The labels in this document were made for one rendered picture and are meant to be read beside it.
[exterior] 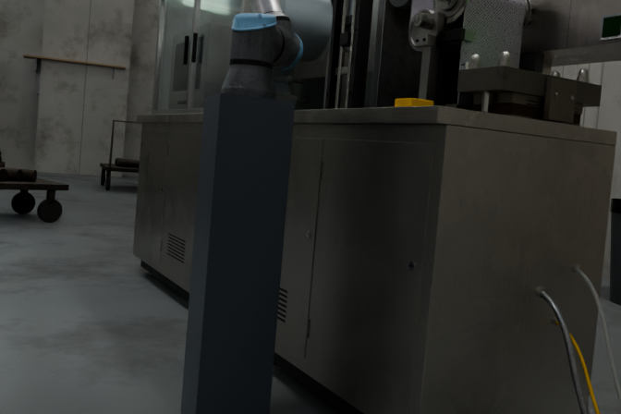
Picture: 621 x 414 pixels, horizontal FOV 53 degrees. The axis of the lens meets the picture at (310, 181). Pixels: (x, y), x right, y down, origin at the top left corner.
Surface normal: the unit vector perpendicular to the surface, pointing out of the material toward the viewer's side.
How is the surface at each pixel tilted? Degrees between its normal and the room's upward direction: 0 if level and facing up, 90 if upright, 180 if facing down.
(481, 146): 90
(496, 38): 90
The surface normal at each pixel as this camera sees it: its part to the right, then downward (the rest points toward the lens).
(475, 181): 0.51, 0.08
